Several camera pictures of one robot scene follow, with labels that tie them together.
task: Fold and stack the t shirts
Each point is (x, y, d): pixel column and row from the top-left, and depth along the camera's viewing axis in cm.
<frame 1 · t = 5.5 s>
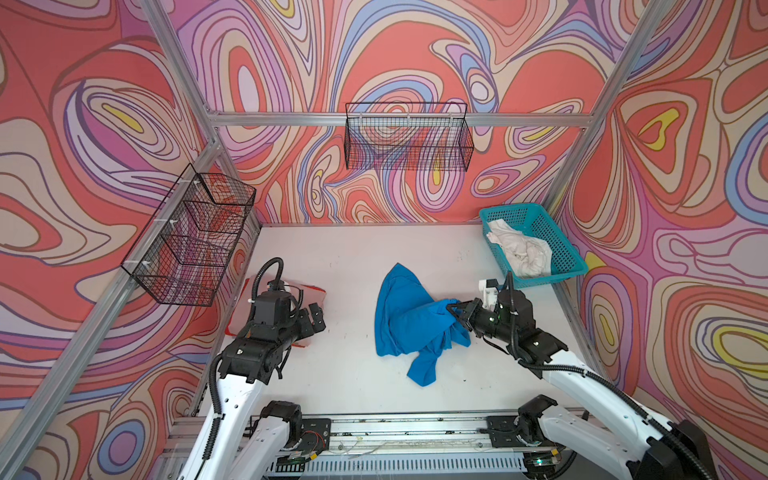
left hand: (313, 313, 75), fingers open
right hand: (449, 313, 78), fingers closed
blue t shirt: (408, 320, 88), point 7 cm above the table
teal plastic basket: (532, 221, 118), point 4 cm above the table
white crumpled t shirt: (524, 256, 107), point 4 cm above the table

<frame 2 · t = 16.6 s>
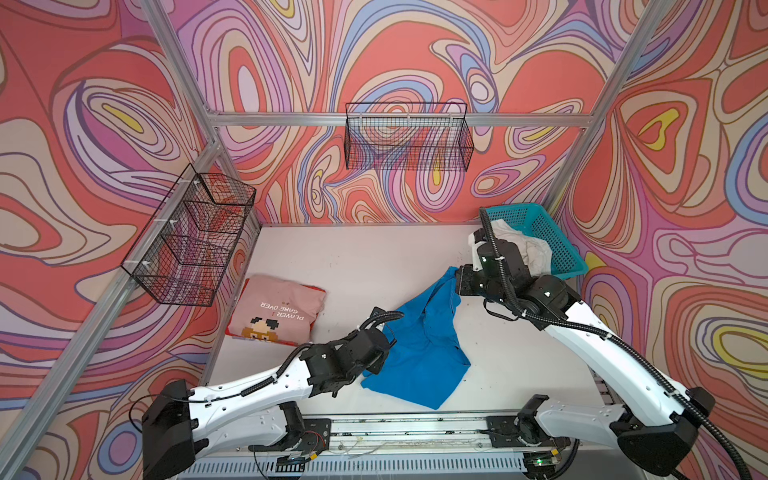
left hand: (386, 343, 78), fingers open
right hand: (459, 280, 72), fingers closed
blue t shirt: (426, 362, 86), on the table
the other named things where they were.

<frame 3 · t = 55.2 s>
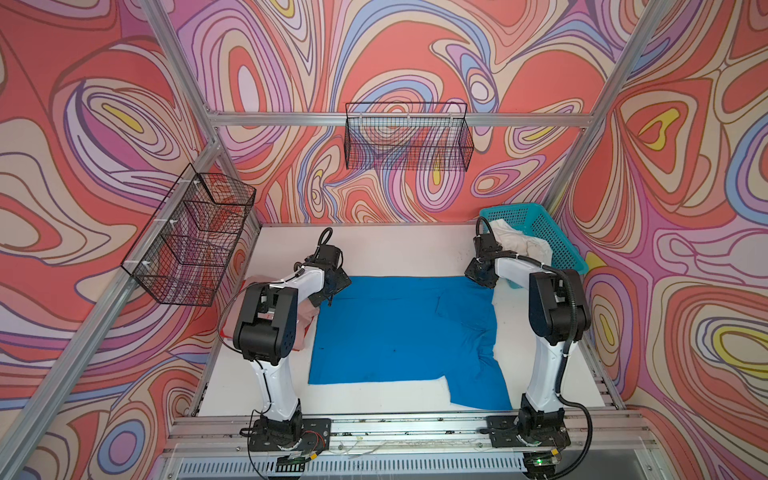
left hand: (340, 285, 101), fingers open
right hand: (478, 280, 104), fingers closed
blue t shirt: (412, 327, 95), on the table
the other named things where they were.

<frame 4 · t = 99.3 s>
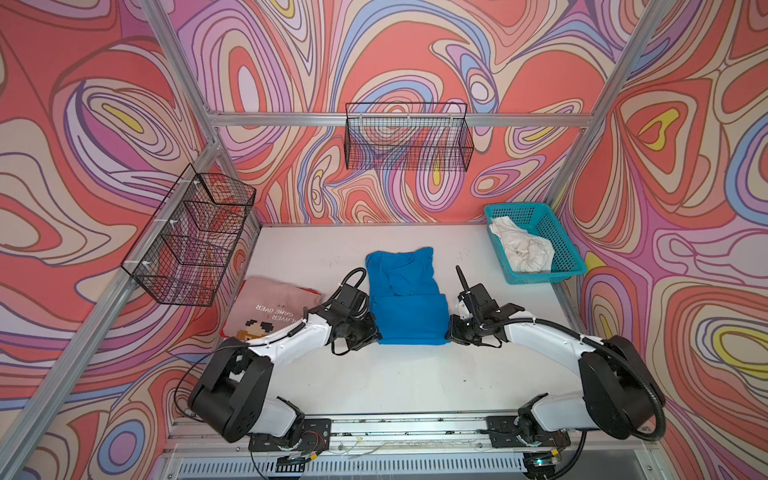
left hand: (388, 333, 84), fingers closed
right hand: (450, 341, 87), fingers closed
blue t shirt: (405, 297, 101), on the table
the other named things where they were.

